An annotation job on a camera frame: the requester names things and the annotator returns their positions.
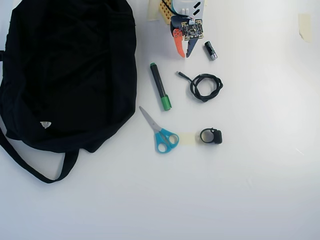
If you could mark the yellow perforated base block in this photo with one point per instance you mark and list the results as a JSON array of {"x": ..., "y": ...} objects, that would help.
[{"x": 165, "y": 11}]

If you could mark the black marker with green cap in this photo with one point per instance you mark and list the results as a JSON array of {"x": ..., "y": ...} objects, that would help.
[{"x": 158, "y": 82}]

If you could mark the black fabric bag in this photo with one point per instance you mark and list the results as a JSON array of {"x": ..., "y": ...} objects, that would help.
[{"x": 62, "y": 75}]

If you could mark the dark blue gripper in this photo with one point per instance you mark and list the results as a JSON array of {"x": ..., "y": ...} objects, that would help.
[{"x": 178, "y": 43}]

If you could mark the short beige tape strip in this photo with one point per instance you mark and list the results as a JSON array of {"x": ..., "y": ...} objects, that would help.
[{"x": 187, "y": 138}]

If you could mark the beige tape beside robot base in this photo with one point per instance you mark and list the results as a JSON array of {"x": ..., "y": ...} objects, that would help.
[{"x": 153, "y": 12}]

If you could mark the white grey cyan robot arm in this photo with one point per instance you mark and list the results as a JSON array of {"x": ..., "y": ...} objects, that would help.
[{"x": 186, "y": 6}]

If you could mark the long beige tape strip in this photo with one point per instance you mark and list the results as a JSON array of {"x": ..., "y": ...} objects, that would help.
[{"x": 305, "y": 27}]

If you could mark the bare camera circuit board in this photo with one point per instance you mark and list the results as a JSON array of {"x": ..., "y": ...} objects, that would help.
[{"x": 193, "y": 29}]

